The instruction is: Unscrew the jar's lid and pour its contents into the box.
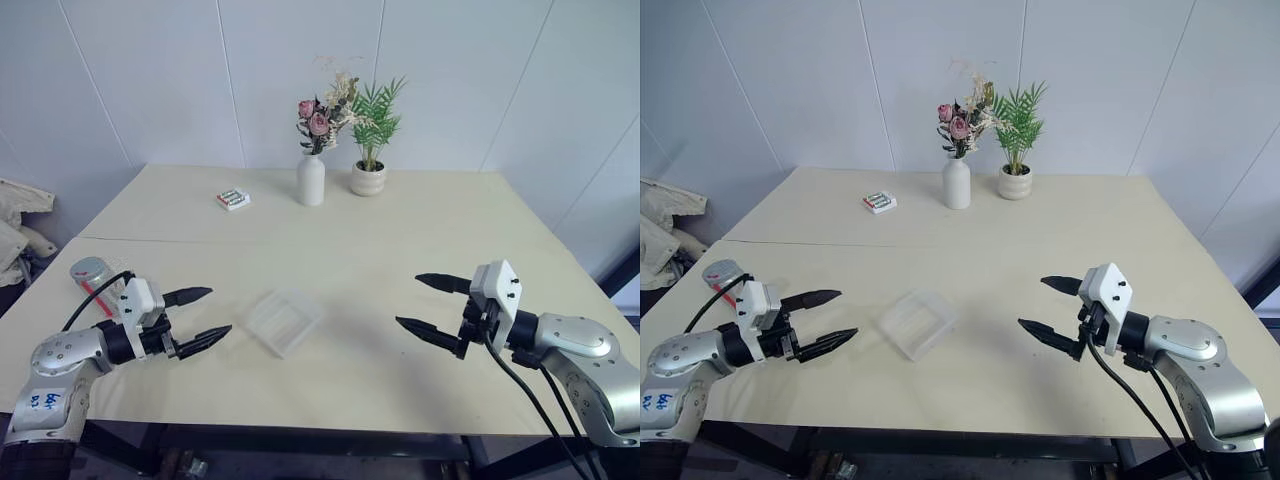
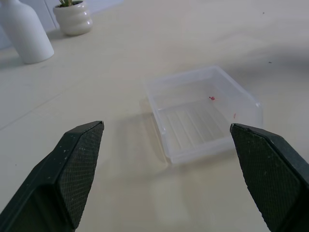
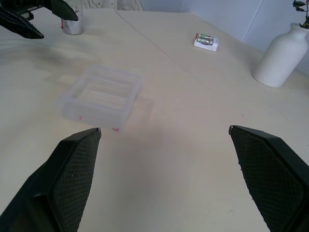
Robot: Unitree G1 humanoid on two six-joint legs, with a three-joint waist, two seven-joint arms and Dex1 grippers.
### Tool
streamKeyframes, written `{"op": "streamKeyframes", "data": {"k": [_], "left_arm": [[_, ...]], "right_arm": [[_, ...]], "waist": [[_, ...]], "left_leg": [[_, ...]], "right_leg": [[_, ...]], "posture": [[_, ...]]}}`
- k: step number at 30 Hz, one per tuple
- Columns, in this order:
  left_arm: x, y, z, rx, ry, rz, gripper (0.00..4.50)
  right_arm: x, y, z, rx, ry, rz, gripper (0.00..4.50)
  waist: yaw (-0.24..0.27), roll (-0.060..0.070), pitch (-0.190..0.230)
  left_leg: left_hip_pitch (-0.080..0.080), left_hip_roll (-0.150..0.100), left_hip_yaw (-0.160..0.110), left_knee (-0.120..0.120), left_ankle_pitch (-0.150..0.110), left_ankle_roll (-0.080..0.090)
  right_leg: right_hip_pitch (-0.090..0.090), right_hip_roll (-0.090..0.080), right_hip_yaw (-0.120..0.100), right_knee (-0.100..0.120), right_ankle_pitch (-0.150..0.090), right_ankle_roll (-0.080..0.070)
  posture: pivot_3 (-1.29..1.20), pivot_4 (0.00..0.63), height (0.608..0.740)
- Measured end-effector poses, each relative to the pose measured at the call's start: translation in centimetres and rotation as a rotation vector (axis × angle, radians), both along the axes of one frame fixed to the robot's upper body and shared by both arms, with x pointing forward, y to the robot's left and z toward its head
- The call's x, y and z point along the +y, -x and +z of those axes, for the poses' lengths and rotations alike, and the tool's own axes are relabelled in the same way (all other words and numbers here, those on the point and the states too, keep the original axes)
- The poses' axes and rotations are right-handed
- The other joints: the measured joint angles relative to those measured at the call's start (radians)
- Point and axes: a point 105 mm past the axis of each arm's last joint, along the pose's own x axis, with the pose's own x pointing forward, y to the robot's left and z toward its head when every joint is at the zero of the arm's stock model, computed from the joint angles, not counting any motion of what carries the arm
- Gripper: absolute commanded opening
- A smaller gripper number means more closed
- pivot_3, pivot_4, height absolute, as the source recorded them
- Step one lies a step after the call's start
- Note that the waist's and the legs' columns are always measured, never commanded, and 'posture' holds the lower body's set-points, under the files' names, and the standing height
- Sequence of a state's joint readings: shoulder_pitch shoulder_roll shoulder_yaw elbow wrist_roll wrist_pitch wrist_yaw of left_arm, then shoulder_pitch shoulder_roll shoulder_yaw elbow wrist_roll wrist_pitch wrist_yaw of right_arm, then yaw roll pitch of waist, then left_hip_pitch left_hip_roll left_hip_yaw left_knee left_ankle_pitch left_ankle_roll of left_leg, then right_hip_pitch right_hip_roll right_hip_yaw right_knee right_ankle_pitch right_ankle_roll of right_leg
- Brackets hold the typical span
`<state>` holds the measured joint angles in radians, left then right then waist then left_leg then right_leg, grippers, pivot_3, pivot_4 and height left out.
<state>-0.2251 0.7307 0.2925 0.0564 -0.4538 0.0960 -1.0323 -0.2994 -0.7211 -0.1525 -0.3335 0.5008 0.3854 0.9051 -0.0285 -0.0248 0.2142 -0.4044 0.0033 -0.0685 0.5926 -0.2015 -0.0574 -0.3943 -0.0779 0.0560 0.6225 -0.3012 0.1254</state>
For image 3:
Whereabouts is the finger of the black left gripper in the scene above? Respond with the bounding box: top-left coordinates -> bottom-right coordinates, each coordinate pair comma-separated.
42,0 -> 79,22
0,6 -> 45,40

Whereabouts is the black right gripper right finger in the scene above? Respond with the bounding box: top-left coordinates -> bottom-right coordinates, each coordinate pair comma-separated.
228,125 -> 309,232

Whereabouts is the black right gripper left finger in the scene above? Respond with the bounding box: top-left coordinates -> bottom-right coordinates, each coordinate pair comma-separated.
0,127 -> 102,232

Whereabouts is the white jar with red tape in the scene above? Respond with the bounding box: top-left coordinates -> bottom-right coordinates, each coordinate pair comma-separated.
59,0 -> 85,35

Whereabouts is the clear plastic container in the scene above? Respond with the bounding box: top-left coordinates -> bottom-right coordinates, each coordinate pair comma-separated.
55,64 -> 142,132

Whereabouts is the white ceramic vase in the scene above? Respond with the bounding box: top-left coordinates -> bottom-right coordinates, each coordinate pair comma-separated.
252,23 -> 309,88

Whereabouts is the white box with batteries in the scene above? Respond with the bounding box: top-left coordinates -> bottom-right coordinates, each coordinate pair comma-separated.
193,33 -> 220,53

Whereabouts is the green plant in white pot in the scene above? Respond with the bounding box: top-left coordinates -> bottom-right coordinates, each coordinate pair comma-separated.
293,0 -> 309,29

